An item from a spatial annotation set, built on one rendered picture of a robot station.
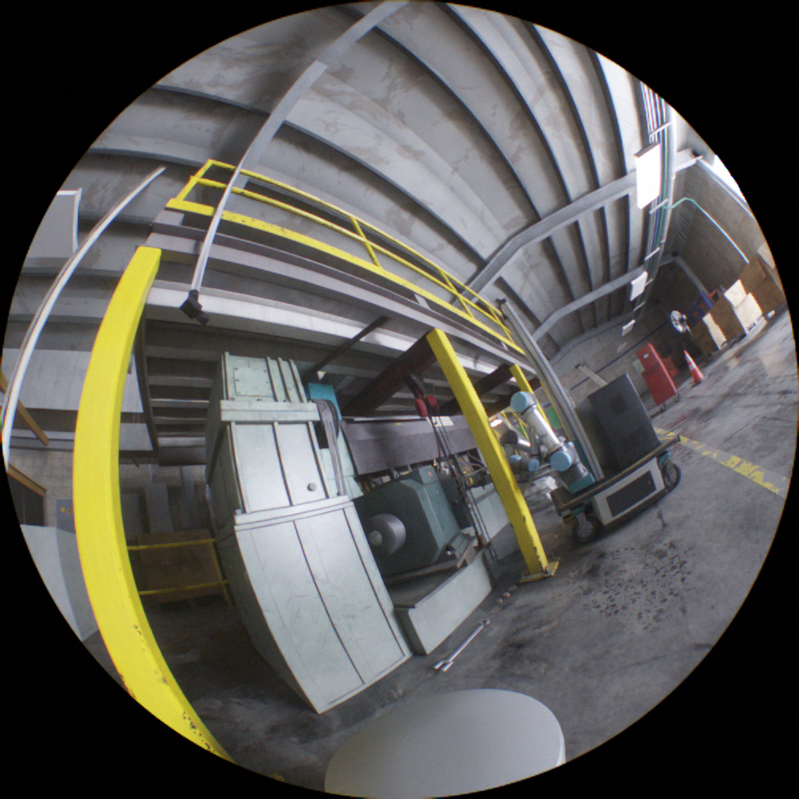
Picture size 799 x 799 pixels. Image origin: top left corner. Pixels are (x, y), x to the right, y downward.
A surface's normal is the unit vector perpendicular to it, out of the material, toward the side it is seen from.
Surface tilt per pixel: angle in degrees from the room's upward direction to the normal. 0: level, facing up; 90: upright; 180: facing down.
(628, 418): 90
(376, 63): 171
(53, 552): 90
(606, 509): 90
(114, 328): 90
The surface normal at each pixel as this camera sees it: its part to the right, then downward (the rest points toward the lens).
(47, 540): 0.65, -0.49
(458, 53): 0.24, 0.93
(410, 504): -0.42, -0.20
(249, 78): 0.44, 0.78
